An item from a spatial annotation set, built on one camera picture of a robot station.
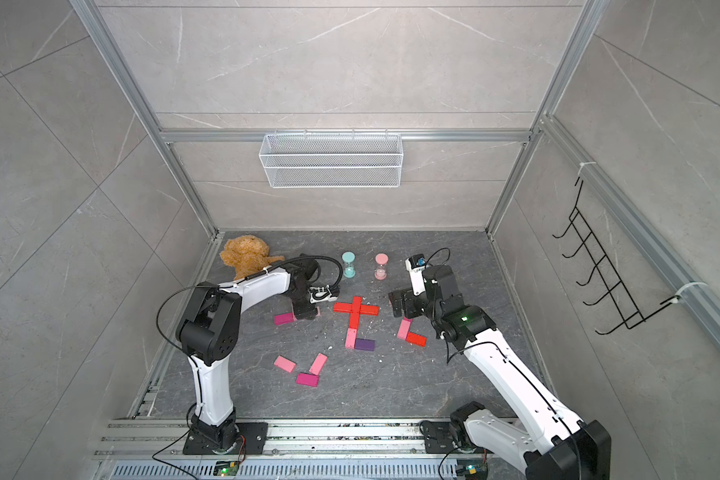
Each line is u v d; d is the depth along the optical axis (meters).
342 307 0.98
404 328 0.93
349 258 1.00
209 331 0.52
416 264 0.67
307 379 0.83
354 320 0.95
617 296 0.65
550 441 0.39
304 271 0.79
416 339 0.91
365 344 0.90
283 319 0.93
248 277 0.60
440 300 0.56
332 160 1.01
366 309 0.98
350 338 0.90
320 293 0.86
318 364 0.86
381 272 1.04
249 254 1.01
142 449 0.74
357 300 1.00
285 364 0.86
